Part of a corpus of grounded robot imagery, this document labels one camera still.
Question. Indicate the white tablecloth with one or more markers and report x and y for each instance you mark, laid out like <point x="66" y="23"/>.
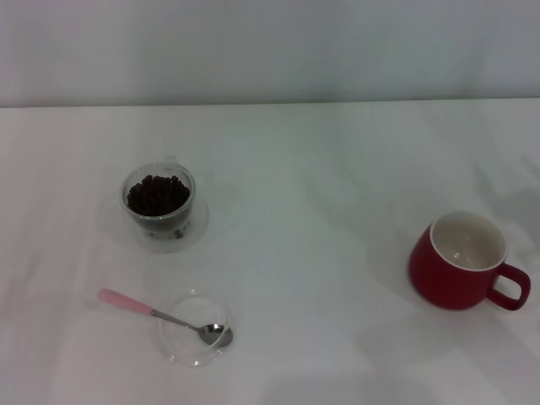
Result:
<point x="295" y="211"/>

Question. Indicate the pile of dark coffee beans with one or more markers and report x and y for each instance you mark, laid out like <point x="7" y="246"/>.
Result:
<point x="158" y="196"/>

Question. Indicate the red mug white inside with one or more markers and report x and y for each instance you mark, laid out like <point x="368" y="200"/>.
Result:
<point x="434" y="278"/>

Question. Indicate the clear double-wall glass cup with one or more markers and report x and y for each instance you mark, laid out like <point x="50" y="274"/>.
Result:
<point x="185" y="211"/>

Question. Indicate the small clear glass dish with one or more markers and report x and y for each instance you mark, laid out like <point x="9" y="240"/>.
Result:
<point x="185" y="350"/>

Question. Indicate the clear glass saucer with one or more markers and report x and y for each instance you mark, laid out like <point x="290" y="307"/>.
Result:
<point x="198" y="236"/>

